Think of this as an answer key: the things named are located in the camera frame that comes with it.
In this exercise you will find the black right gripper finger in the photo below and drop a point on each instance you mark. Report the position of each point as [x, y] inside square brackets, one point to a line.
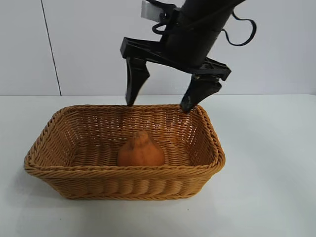
[134, 79]
[200, 91]

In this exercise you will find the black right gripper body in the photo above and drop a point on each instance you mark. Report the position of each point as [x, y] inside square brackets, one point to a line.
[190, 49]

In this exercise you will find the wrinkled orange fruit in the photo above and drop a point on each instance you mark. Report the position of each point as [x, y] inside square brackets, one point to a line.
[140, 155]

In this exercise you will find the woven wicker basket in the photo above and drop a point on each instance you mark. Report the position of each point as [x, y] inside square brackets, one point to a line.
[123, 177]

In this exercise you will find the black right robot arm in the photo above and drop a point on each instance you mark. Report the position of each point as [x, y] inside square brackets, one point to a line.
[209, 12]

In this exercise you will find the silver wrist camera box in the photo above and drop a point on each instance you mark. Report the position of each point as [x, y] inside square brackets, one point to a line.
[151, 11]

